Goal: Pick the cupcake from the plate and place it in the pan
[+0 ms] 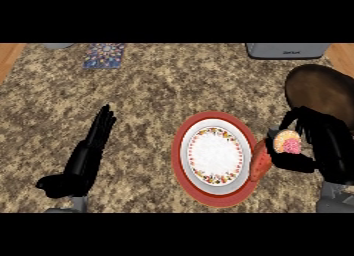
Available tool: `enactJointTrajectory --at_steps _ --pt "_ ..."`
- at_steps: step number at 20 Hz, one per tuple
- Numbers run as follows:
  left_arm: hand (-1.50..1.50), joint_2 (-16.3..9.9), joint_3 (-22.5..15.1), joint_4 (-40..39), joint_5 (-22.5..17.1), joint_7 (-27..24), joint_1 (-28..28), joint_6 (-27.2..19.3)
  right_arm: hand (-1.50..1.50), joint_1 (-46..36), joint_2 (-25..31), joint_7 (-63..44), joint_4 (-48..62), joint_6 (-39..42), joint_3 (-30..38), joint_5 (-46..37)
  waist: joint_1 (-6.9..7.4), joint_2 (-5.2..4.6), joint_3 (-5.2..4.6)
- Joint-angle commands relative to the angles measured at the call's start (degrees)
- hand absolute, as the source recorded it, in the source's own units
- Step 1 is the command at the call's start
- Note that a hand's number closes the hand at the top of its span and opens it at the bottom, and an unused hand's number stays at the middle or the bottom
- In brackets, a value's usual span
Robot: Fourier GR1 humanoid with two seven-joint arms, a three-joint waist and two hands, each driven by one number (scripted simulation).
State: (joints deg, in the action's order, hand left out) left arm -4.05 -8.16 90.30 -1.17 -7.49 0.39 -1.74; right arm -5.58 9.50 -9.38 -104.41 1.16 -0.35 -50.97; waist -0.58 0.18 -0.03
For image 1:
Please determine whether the grey appliance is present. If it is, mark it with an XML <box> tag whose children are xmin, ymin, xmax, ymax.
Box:
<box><xmin>243</xmin><ymin>43</ymin><xmax>330</xmax><ymax>60</ymax></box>

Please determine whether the dark brown pan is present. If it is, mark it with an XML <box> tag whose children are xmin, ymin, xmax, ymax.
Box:
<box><xmin>283</xmin><ymin>63</ymin><xmax>354</xmax><ymax>142</ymax></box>

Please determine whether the grey object at edge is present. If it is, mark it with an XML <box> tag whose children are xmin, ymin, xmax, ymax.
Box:
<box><xmin>41</xmin><ymin>43</ymin><xmax>76</xmax><ymax>50</ymax></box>

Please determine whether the red round placemat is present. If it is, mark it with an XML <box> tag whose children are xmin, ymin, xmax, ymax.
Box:
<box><xmin>170</xmin><ymin>111</ymin><xmax>274</xmax><ymax>209</ymax></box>

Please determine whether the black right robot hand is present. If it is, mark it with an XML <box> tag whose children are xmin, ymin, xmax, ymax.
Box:
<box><xmin>264</xmin><ymin>105</ymin><xmax>354</xmax><ymax>187</ymax></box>

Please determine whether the blue patterned card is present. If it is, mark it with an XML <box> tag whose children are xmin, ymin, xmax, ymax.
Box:
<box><xmin>81</xmin><ymin>43</ymin><xmax>127</xmax><ymax>70</ymax></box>

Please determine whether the white floral rimmed plate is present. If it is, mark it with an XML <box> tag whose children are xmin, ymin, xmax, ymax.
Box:
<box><xmin>178</xmin><ymin>118</ymin><xmax>255</xmax><ymax>196</ymax></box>

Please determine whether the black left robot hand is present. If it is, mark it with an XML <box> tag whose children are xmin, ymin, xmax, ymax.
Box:
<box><xmin>34</xmin><ymin>104</ymin><xmax>118</xmax><ymax>199</ymax></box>

